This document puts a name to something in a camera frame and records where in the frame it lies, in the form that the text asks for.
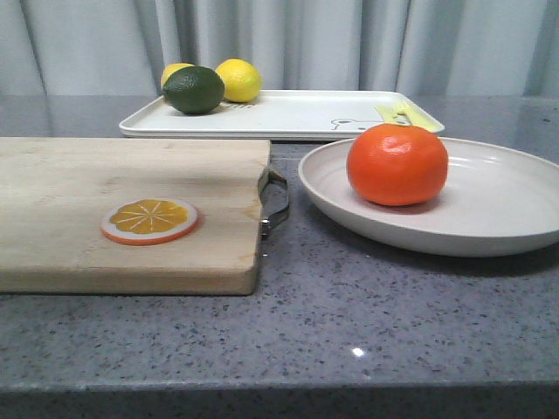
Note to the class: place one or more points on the beige round plate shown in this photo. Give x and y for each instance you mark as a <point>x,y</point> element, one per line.
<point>496,202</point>

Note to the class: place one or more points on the yellow lemon right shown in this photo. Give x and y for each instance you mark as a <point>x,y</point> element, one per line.
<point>242,81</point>

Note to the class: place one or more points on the green lime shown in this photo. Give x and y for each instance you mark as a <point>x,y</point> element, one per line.
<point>194,90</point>

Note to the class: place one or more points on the orange slice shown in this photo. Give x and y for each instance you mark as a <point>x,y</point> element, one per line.
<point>150,221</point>

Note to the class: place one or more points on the yellow-green plastic fork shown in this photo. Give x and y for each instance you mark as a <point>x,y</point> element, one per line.
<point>414,116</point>

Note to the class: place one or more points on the white rectangular tray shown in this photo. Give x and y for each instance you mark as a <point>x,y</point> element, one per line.
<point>276,115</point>

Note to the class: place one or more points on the yellow lemon left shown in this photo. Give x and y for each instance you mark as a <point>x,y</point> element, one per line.
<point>169,72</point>

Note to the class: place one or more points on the grey curtain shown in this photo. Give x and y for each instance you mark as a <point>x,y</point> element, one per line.
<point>472,48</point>

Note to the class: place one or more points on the yellow-green plastic knife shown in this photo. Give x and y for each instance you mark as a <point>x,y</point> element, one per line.
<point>391,116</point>

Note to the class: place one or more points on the yellow lemon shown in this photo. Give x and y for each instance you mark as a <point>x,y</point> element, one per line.
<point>242,81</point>
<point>169,72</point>

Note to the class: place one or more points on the metal cutting board handle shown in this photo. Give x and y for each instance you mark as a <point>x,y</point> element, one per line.
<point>275,200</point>

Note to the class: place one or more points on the wooden cutting board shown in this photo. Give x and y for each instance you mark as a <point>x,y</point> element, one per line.
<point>56,191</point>

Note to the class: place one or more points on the orange mandarin fruit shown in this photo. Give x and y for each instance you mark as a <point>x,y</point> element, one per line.
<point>397,165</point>

